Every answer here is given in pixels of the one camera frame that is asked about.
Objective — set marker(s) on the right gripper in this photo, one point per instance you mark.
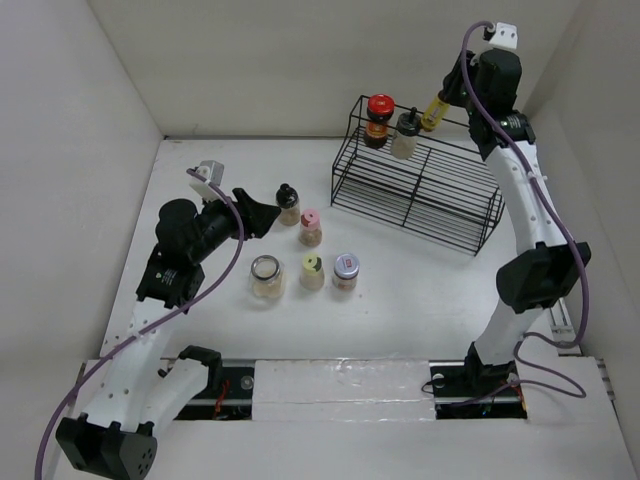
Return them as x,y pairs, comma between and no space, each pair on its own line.
453,82

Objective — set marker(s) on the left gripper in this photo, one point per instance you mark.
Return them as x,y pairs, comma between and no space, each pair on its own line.
256,216

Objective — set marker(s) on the yellow oil bottle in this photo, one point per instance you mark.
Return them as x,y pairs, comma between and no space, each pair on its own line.
434,113

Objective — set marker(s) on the black cap seasoning jar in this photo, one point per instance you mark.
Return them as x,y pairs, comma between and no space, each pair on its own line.
405,136

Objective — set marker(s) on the red cap sauce bottle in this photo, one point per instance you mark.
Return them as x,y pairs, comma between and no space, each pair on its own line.
380,108

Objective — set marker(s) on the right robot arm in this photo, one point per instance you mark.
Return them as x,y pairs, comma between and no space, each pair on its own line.
548,261

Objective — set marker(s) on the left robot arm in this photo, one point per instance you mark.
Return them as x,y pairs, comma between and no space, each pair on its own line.
116,435

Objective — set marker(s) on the black pump cap spice jar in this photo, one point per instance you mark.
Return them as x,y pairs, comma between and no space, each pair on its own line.
287,199

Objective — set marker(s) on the pink cap spice bottle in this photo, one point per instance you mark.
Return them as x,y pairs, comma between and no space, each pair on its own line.
310,234

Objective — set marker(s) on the open wide glass jar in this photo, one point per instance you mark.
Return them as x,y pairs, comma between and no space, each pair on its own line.
267,277

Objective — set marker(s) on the yellow cap spice bottle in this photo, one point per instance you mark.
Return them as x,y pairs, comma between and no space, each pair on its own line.
312,275

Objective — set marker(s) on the silver lid spice jar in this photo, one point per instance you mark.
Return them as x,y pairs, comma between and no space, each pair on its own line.
345,271

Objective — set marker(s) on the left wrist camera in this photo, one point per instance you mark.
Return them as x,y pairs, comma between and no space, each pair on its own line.
208,171

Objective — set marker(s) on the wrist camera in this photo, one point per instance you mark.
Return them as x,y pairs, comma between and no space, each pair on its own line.
208,171
502,36

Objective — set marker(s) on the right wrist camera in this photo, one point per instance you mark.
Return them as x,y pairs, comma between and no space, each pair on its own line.
502,36

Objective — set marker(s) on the black wire rack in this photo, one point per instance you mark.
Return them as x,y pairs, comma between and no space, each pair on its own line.
443,191

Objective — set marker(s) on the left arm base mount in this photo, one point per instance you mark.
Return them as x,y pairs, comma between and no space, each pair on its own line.
231,401

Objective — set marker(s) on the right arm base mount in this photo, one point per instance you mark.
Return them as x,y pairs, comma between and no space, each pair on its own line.
457,398

